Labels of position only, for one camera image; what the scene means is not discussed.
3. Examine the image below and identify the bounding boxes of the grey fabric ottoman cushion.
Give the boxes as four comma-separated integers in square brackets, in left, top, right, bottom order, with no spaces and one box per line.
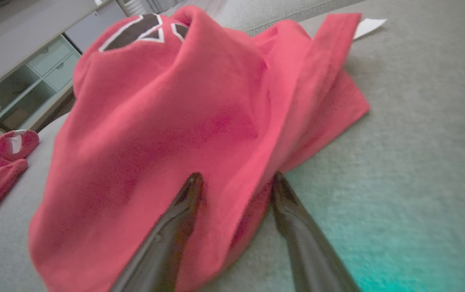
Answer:
[0,0,465,292]

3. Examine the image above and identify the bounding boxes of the white paper tag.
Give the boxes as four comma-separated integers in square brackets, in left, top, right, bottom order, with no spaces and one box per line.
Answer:
[353,18,388,41]

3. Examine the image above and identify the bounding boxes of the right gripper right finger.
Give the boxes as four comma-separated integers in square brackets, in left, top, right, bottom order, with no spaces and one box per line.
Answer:
[271,172,360,292]

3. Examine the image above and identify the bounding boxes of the red jersey black number print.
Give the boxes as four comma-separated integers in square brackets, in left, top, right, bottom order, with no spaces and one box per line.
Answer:
[28,5,371,292]

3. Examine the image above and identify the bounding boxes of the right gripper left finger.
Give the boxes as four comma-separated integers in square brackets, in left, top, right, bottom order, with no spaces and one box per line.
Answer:
[111,172,204,292]

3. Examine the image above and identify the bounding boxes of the TV cabinet green drawers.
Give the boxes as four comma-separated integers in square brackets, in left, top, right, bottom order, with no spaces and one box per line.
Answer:
[0,0,129,134]

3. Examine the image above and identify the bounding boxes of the white ribbed plant pot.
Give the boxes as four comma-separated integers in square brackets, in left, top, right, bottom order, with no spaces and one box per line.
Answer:
[121,0,154,16]

